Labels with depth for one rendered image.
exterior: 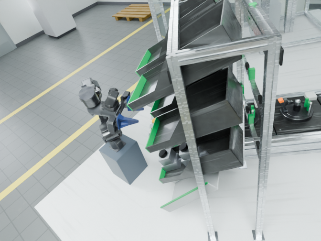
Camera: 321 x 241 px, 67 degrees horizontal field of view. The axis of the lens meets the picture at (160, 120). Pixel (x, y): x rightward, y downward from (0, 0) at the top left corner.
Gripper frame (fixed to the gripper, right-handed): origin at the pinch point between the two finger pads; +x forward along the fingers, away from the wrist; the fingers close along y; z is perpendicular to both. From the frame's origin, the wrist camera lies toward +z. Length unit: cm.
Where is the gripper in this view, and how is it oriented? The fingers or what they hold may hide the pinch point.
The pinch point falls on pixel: (132, 113)
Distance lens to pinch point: 91.3
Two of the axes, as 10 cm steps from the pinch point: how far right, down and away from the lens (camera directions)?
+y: 2.3, -6.9, 6.9
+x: 9.7, 1.7, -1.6
